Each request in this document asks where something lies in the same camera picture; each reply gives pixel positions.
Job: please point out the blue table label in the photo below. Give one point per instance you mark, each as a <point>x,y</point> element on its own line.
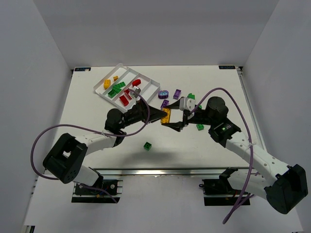
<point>82,69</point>
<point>226,67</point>

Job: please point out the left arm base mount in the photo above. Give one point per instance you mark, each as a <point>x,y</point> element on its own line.
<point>97,188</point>

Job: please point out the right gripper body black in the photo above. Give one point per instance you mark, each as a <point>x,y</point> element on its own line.
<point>185,115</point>

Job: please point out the green square lego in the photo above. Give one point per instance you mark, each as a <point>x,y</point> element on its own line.
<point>147,146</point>
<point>112,93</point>

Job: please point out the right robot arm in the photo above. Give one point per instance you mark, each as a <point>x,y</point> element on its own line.
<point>282,185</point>

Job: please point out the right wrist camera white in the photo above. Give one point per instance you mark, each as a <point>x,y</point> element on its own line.
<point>186,104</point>

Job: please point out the white divided sorting tray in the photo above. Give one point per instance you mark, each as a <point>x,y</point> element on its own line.
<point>149,87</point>

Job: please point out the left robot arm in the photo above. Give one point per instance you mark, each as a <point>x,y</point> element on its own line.
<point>65,159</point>

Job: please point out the yellow 2x4 lego brick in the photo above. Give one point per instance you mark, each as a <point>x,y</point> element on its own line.
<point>166,119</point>

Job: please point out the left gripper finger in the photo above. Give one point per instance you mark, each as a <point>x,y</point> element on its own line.
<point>153,119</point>
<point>154,112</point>

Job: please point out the green bush lego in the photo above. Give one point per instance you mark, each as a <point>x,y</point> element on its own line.
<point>191,96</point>

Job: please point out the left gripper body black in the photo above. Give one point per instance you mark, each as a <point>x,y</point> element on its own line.
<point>142,112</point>

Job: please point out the purple round flower lego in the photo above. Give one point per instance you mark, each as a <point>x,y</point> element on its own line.
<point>163,94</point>

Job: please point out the green lego brick right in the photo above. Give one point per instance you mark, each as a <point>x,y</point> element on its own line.
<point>200,127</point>

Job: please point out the green 2x4 lego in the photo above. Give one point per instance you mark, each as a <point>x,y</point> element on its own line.
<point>117,88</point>

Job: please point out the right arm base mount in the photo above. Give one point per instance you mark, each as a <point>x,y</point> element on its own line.
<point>216,189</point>

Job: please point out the red sloped lego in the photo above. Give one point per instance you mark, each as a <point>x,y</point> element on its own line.
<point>136,82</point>

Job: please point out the green square lego in tray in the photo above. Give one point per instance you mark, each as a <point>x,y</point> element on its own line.
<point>112,93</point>

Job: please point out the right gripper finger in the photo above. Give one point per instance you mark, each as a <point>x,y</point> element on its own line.
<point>177,126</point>
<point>173,106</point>

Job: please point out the purple lego brick left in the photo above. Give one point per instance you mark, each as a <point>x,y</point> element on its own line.
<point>164,103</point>

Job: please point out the purple lego brick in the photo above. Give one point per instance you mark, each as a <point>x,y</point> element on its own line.
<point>177,94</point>
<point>164,103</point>

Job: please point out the right blue table label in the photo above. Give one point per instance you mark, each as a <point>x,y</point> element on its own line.
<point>226,67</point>

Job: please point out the green flat lego in tray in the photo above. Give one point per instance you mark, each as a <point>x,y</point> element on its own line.
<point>120,85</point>

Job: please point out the left blue table label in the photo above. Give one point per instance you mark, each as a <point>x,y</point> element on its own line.
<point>82,69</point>

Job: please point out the purple lego brick right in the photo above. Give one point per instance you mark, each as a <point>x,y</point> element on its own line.
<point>177,94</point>

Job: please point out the large yellow rounded lego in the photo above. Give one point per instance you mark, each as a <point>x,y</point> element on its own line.
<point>107,84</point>

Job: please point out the red small lego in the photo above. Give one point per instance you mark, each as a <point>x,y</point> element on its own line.
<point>127,94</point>

